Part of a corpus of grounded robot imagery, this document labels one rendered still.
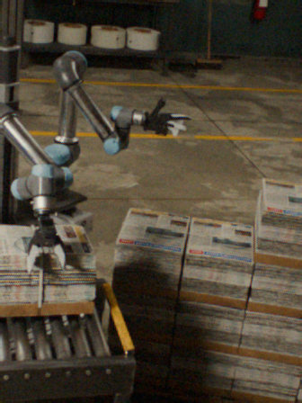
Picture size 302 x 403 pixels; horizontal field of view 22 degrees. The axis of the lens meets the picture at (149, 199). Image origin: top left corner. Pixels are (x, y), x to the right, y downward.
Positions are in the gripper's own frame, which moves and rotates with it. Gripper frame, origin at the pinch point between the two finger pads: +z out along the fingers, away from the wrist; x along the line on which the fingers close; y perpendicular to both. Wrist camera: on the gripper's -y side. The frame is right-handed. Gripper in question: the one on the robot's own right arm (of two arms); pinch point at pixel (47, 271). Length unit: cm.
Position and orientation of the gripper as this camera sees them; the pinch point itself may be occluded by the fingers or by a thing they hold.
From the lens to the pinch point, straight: 253.9
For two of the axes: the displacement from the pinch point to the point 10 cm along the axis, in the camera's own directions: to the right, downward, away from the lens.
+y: -2.4, 1.7, 9.6
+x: -9.7, 0.1, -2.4
